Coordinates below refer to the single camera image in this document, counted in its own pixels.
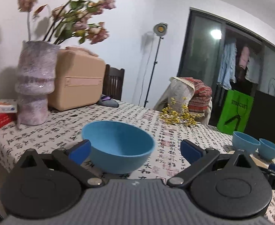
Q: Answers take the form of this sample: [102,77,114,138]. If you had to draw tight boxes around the blue bowl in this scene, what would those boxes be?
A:
[232,131,260,154]
[82,121,155,174]
[258,138,275,161]

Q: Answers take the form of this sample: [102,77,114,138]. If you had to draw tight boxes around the blue bowl top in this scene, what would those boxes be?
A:
[82,121,155,174]

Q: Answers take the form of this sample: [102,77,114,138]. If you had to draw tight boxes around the yellow flower branch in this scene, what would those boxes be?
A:
[159,97,201,127]

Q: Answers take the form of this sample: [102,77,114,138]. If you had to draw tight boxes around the green paper bag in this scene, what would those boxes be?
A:
[217,90,254,135]

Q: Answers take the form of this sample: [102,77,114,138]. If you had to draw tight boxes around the patterned blanket on chair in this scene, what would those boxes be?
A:
[154,77,212,125]

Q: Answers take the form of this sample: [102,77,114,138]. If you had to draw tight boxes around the black paper bag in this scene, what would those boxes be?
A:
[244,77,275,142]

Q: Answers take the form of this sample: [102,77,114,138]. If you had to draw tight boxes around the calligraphy print tablecloth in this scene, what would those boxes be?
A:
[0,103,232,180]

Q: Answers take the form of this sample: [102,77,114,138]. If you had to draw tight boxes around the grey purple cloth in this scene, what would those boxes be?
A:
[96,94,119,108]

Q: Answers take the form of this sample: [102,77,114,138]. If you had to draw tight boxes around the dark wooden chair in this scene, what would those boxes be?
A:
[102,64,125,101]

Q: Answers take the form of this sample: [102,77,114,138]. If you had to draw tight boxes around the pink small suitcase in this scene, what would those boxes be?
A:
[48,47,106,111]

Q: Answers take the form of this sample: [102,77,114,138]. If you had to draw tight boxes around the mottled pink vase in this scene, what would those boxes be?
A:
[15,41,60,126]

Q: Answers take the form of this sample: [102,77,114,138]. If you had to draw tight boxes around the green white tissue box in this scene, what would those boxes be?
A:
[0,99,18,113]

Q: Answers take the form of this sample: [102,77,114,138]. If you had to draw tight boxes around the hanging light blue shirt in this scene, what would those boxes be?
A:
[217,39,237,90]

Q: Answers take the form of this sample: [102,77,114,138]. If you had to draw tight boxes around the dark framed glass door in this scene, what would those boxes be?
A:
[177,9,275,126]

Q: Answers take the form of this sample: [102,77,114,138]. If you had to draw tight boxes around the hanging pink garment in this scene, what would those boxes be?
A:
[238,46,250,70]

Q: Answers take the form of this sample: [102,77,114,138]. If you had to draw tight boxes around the studio light on stand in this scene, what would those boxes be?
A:
[144,22,168,107]

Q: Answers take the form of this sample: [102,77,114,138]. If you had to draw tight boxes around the dried pink roses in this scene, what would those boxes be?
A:
[17,0,116,45]

